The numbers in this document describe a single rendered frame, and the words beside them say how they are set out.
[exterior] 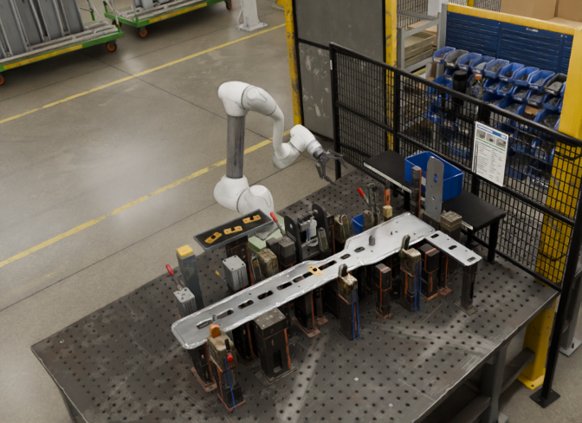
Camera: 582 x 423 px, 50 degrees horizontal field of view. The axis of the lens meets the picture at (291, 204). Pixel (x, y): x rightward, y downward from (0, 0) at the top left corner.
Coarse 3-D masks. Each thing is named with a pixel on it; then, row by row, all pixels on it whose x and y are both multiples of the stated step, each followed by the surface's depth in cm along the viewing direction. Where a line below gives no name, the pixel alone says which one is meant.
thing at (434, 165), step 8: (432, 160) 310; (440, 160) 305; (432, 168) 312; (440, 168) 307; (432, 176) 314; (440, 176) 309; (432, 184) 317; (440, 184) 311; (432, 192) 319; (440, 192) 314; (432, 200) 321; (440, 200) 316; (424, 208) 329; (432, 208) 324; (440, 208) 318; (440, 216) 320
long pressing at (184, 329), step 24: (408, 216) 328; (360, 240) 313; (384, 240) 312; (312, 264) 300; (336, 264) 299; (360, 264) 298; (264, 288) 289; (288, 288) 287; (312, 288) 286; (216, 312) 277; (240, 312) 276; (264, 312) 276; (192, 336) 266
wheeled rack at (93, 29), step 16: (112, 0) 871; (64, 32) 904; (80, 32) 897; (96, 32) 902; (112, 32) 896; (32, 48) 862; (48, 48) 852; (64, 48) 855; (80, 48) 866; (112, 48) 907; (16, 64) 823; (0, 80) 825
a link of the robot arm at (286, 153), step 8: (280, 112) 351; (280, 120) 356; (280, 128) 362; (280, 136) 367; (280, 144) 372; (288, 144) 385; (280, 152) 378; (288, 152) 381; (296, 152) 384; (280, 160) 384; (288, 160) 384
